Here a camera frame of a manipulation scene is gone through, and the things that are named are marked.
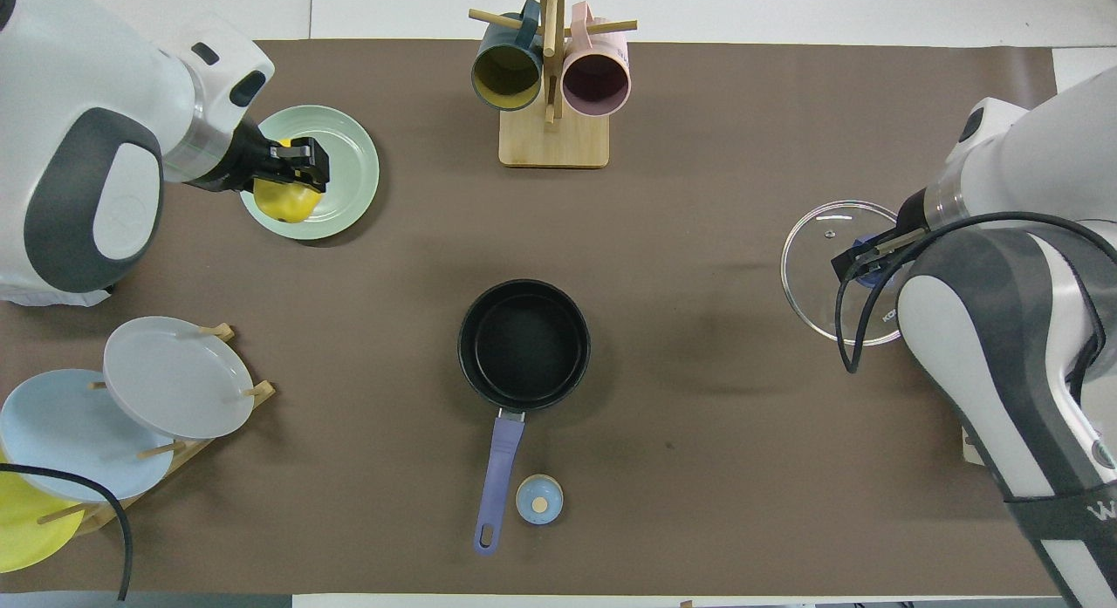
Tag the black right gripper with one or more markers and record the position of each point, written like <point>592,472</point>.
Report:
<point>912,215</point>

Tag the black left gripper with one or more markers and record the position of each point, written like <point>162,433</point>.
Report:
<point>240,163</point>

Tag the glass lid with blue knob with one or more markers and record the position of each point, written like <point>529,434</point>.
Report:
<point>812,294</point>

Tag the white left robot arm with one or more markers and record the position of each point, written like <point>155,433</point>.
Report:
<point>78,85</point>

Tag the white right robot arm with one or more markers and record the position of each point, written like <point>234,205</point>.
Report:
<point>1047,154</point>

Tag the mint green plate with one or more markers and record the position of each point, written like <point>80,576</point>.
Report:
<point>349,154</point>

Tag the wooden plate rack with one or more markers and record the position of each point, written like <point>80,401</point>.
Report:
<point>266,392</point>

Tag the grey plate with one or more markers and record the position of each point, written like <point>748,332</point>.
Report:
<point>174,377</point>

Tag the light blue plate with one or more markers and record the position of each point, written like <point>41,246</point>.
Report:
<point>61,442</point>

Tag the yellow plate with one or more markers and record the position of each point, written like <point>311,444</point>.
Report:
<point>26,538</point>

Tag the brown table mat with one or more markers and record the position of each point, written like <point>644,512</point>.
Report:
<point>698,242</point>

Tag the dark teal mug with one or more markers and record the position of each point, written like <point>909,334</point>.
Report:
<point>506,71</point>

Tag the wooden mug tree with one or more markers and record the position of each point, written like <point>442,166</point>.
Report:
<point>554,146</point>

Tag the white crumpled sheet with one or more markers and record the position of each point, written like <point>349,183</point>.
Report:
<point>83,296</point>

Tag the pink ribbed mug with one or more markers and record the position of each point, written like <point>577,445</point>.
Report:
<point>596,80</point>

